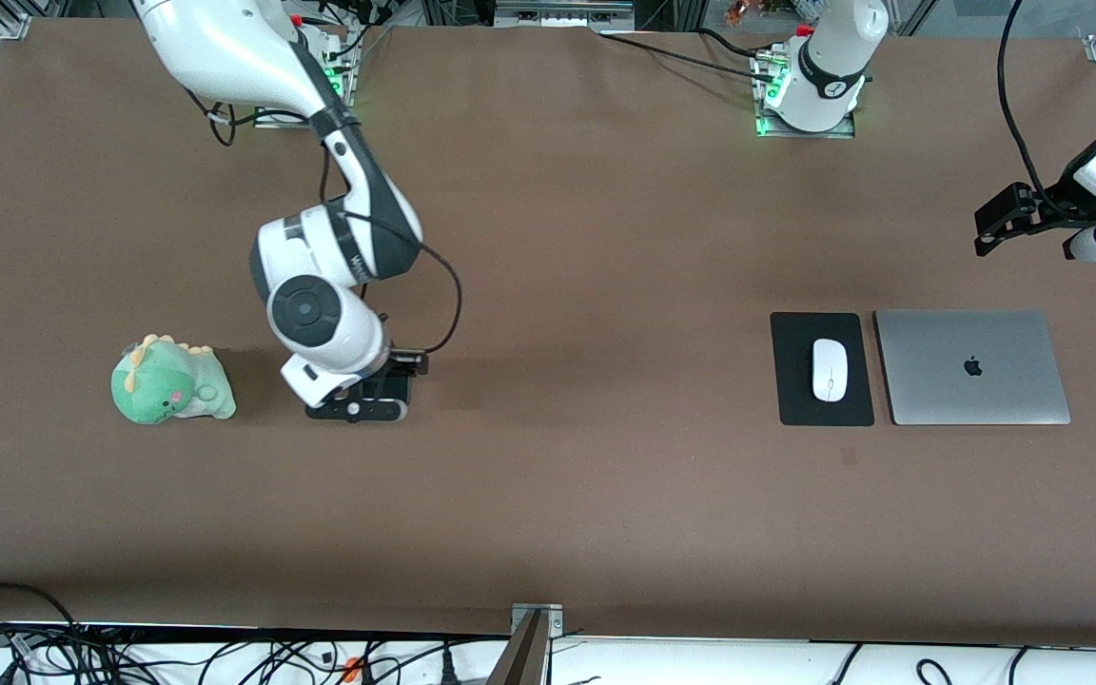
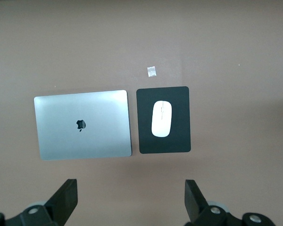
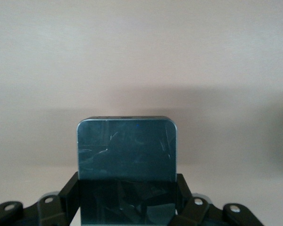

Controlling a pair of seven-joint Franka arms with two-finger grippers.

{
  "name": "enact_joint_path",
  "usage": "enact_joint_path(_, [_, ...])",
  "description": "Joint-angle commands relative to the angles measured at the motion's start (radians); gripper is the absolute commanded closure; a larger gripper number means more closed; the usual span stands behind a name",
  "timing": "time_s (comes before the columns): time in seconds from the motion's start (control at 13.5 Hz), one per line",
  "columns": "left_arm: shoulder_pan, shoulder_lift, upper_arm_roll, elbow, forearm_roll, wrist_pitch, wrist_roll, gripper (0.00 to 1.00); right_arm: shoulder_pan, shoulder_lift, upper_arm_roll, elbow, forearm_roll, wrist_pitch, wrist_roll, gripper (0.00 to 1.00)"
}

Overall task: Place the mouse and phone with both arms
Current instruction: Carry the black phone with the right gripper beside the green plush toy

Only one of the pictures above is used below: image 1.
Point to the metal bracket with strut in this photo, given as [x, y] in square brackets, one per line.
[529, 656]

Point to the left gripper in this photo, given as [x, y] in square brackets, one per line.
[1048, 206]

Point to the black mouse pad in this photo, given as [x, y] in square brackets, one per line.
[791, 400]

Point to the green dinosaur plush toy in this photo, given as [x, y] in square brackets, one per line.
[163, 385]

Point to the small orange object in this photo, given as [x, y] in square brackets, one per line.
[736, 11]

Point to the grey port box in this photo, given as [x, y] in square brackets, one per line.
[562, 14]

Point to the white computer mouse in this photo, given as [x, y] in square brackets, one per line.
[829, 366]

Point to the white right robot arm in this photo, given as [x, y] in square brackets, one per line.
[225, 48]

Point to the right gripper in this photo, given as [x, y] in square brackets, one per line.
[397, 373]

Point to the grey closed laptop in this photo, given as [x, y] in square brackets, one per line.
[938, 381]

